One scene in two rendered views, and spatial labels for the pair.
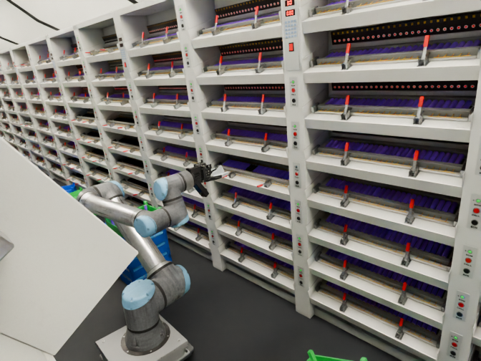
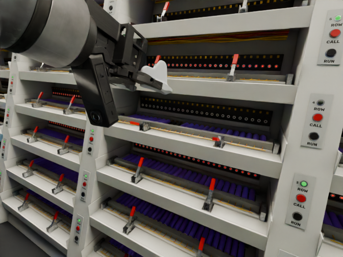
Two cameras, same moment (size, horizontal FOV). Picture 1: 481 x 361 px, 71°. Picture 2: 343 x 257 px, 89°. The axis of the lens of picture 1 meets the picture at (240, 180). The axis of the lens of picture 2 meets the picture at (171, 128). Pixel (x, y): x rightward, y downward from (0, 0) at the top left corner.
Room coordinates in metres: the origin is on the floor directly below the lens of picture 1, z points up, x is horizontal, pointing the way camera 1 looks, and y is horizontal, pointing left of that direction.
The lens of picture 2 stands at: (1.21, 0.18, 0.76)
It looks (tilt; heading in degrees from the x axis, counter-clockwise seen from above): 2 degrees down; 339
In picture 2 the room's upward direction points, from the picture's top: 10 degrees clockwise
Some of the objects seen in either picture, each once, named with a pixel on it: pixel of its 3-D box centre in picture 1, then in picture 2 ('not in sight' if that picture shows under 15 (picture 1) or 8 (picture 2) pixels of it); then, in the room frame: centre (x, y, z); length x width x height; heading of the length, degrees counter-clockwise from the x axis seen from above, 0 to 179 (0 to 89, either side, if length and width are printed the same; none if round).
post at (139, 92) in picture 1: (152, 135); (33, 82); (2.55, 0.63, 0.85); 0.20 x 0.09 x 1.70; 134
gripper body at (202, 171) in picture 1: (198, 174); (106, 51); (1.51, 0.19, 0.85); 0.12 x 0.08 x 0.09; 133
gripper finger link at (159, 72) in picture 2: (220, 170); (160, 76); (1.55, 0.09, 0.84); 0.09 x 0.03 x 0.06; 111
